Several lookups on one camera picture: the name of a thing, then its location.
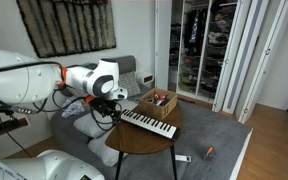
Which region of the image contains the grey patterned cushion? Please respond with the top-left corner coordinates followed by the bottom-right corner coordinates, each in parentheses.
top-left (118, 71), bottom-right (142, 98)

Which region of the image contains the black and white keyboard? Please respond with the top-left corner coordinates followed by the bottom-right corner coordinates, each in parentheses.
top-left (120, 108), bottom-right (181, 142)

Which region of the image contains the white folding door panel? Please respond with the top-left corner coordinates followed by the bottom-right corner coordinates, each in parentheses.
top-left (212, 0), bottom-right (254, 113)
top-left (221, 0), bottom-right (277, 116)
top-left (237, 0), bottom-right (288, 125)

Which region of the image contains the red and white tool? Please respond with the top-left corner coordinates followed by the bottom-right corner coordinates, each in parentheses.
top-left (151, 93), bottom-right (170, 107)

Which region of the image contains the round wooden side table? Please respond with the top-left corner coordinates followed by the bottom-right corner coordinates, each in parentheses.
top-left (104, 99), bottom-right (184, 180)

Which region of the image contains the white remote control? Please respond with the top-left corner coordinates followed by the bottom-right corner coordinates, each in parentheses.
top-left (174, 154), bottom-right (192, 163)

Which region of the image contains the dark wooden board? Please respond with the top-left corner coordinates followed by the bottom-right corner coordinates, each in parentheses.
top-left (0, 116), bottom-right (30, 138)

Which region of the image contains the cardboard box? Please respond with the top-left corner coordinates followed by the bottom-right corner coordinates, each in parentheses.
top-left (138, 87), bottom-right (179, 121)

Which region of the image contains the light grey pillow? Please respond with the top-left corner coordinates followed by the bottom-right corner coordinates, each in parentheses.
top-left (87, 132), bottom-right (129, 168)
top-left (72, 111), bottom-right (120, 139)

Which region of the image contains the orange handled screwdriver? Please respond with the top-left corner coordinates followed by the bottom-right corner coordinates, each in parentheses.
top-left (202, 146), bottom-right (215, 161)

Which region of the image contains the white bedside box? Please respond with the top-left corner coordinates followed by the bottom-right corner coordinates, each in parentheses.
top-left (135, 71), bottom-right (155, 90)

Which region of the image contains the crumpled grey cloth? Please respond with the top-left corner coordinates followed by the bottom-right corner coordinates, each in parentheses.
top-left (61, 95), bottom-right (87, 118)

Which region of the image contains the grey padded headboard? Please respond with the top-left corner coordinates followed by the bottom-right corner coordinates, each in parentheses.
top-left (110, 55), bottom-right (137, 75)

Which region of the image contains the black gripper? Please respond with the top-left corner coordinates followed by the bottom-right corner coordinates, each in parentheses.
top-left (90, 97), bottom-right (123, 122)

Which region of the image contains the shaggy striped wall rug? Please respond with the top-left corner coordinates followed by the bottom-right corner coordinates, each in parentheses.
top-left (15, 0), bottom-right (117, 59)

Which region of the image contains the open wardrobe with clothes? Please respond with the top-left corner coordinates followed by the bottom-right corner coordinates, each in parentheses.
top-left (169, 0), bottom-right (239, 102)

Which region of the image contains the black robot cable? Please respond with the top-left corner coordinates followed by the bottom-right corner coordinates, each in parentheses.
top-left (32, 87), bottom-right (124, 133)

